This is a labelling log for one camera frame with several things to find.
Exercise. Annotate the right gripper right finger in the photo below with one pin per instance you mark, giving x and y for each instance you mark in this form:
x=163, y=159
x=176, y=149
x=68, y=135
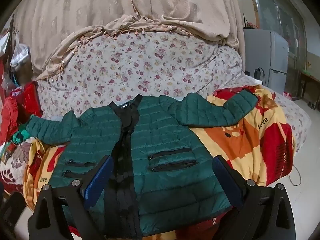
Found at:
x=258, y=212

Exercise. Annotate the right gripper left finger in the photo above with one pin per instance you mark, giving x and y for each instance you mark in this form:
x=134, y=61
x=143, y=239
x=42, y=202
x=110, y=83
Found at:
x=49, y=221

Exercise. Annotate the dark green puffer jacket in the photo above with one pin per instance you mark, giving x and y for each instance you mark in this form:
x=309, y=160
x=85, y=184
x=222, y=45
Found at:
x=162, y=177

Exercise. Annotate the red white floral blanket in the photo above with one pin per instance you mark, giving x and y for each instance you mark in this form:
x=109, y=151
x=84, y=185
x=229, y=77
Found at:
x=14, y=161

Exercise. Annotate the orange red yellow blanket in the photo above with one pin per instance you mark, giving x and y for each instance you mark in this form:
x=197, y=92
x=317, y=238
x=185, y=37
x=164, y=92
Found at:
x=260, y=146

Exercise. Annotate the bright green garment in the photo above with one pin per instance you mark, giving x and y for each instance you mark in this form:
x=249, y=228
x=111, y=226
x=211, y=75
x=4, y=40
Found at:
x=21, y=135

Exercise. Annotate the red padded garment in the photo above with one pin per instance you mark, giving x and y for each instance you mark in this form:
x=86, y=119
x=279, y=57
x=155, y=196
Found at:
x=19, y=106

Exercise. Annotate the dark wooden side table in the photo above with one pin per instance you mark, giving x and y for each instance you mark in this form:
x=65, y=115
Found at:
x=310, y=84

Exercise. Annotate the black power adapter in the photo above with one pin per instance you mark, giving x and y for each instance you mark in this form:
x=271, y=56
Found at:
x=257, y=74

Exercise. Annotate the floral quilt pile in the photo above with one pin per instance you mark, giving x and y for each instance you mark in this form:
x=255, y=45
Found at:
x=109, y=70

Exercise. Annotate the grey refrigerator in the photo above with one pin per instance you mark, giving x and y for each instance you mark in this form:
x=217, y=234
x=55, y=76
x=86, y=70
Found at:
x=268, y=51

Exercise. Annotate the beige tasselled bed cover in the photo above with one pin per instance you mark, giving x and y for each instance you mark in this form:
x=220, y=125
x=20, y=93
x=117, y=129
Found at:
x=55, y=29

